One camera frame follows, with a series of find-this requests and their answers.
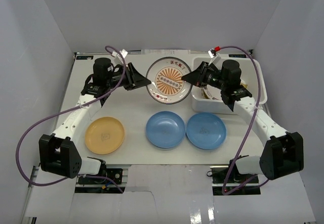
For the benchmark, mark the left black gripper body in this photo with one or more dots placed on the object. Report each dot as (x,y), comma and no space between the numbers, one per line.
(130,77)

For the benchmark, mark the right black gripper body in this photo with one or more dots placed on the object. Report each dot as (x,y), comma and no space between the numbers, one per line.
(212,78)

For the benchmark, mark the orange sunburst white plate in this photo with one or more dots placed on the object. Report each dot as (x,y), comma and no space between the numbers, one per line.
(167,86)

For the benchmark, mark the blue plastic plate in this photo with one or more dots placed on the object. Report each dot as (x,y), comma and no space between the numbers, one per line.
(206,131)
(165,129)

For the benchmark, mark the green red rimmed white plate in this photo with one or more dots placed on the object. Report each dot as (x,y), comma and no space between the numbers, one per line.
(211,93)

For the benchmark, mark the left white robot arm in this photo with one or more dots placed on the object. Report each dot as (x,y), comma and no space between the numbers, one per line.
(58,151)

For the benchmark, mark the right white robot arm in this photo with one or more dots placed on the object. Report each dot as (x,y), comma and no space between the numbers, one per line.
(283,151)

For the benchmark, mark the white plastic bin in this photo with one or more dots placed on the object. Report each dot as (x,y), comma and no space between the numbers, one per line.
(248,78)

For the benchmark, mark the white paper sheet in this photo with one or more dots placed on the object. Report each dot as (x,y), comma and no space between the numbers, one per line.
(175,52)

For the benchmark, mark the yellow plastic round plate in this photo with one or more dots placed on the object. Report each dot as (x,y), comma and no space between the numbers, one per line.
(104,135)

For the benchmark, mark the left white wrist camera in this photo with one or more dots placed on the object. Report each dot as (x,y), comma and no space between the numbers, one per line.
(121,54)

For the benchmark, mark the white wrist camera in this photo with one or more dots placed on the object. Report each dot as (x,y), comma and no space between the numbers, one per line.
(214,55)
(121,54)

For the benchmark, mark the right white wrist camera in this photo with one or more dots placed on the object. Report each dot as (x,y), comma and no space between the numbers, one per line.
(214,55)

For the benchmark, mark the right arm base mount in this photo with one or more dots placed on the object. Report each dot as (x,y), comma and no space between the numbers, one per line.
(218,174)

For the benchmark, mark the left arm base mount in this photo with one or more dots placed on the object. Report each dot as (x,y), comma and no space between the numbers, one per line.
(113,181)

